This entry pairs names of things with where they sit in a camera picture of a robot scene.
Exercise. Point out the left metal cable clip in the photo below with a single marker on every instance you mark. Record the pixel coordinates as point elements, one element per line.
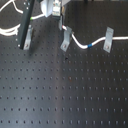
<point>28,38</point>

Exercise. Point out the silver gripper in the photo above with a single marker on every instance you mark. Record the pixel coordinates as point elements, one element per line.
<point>48,7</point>

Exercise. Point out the right metal cable clip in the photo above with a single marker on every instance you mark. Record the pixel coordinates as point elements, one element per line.
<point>108,39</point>

